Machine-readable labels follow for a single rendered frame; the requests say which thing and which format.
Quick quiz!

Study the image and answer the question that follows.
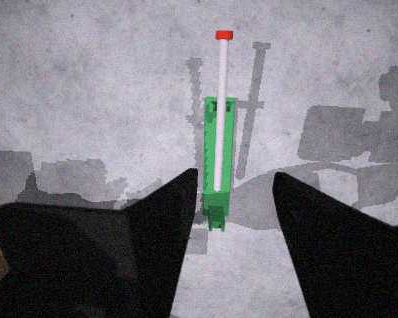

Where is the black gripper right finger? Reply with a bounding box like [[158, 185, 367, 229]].
[[272, 172, 398, 318]]

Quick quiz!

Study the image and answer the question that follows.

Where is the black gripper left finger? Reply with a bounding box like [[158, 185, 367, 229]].
[[0, 168, 198, 318]]

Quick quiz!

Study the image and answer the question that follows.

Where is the grey pin with red cap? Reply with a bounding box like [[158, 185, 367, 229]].
[[214, 30, 233, 192]]

